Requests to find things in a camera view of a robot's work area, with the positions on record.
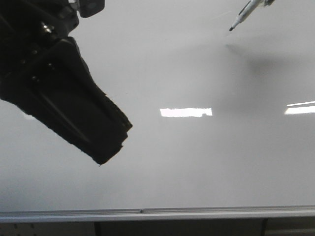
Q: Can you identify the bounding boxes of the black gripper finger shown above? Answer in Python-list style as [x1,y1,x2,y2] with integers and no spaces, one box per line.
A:
[14,37,132,165]

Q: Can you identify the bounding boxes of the white whiteboard with aluminium frame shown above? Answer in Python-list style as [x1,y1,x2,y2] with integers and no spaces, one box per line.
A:
[0,0,315,223]

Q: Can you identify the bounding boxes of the white black whiteboard marker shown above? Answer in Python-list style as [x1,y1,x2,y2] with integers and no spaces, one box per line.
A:
[229,0,274,31]

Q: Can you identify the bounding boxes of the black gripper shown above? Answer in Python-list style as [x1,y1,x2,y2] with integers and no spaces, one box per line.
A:
[0,0,81,106]

